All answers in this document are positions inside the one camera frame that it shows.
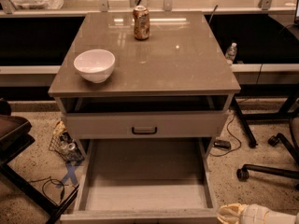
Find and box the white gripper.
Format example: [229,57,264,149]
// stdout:
[217,203,269,224]

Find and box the grey drawer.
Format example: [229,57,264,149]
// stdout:
[62,111,228,139]
[60,138,218,224]

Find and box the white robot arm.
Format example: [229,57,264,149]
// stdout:
[217,203,299,224]

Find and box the grey drawer cabinet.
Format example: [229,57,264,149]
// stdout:
[49,11,240,152]

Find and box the grey top drawer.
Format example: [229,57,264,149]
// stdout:
[62,111,228,139]

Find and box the black office chair base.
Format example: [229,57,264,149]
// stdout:
[235,112,299,191]

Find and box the black power adapter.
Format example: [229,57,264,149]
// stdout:
[214,140,231,150]

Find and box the black table leg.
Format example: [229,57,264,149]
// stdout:
[232,98,257,148]

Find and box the clear plastic water bottle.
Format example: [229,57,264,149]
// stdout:
[225,42,237,64]

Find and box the blue tape cross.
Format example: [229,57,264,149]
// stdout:
[56,161,82,188]

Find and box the white ceramic bowl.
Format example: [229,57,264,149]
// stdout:
[74,49,115,83]

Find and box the orange soda can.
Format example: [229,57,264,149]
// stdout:
[133,5,150,40]

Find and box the dark chair on left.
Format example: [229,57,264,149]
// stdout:
[0,99,78,224]

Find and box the black adapter cable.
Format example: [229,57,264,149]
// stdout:
[209,113,243,158]

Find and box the wire basket with bottles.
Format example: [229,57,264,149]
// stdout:
[49,120,84,161]

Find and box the black cable on floor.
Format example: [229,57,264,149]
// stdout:
[28,175,78,206]

